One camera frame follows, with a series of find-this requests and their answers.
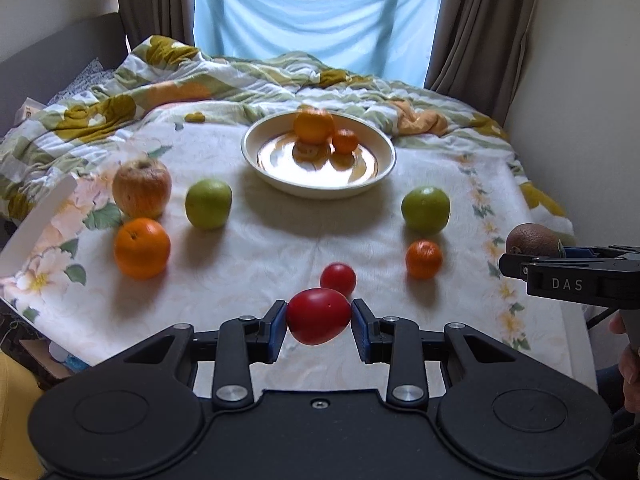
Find large red tomato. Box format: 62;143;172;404
286;288;352;346

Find small red tomato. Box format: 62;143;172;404
320;262;357;298

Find person's dark blue pants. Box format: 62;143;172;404
594;364;627;413

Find white floral table cloth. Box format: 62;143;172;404
0;102;598;397

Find cardboard box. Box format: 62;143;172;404
19;339;73;392

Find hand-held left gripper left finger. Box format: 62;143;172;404
122;300;288;409

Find grey headboard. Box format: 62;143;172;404
0;11;127;137

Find red-yellow apple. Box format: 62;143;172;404
112;158;173;220

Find brown curtain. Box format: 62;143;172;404
113;0;197;53
424;0;543;133

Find floral green striped blanket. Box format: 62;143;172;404
0;35;576;241

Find brown kiwi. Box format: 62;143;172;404
505;223;564;258

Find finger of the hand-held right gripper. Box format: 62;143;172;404
499;253;640;281
562;245;640;260

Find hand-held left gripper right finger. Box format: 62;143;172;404
350;299;518;409

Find white ceramic bowl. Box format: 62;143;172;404
240;110;397;201

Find yellow cloth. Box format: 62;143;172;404
0;350;47;480

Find small tangerine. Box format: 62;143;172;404
332;129;359;154
405;240;444;280

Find large orange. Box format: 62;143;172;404
293;108;335;144
113;217;172;280

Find small white box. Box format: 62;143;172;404
14;97;47;127

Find patterned grey pillow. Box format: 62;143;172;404
46;57;119;107

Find person's right hand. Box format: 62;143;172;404
610;311;640;409

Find green apple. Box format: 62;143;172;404
185;178;234;231
401;186;451;235

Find light blue window cloth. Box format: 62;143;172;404
194;0;446;88

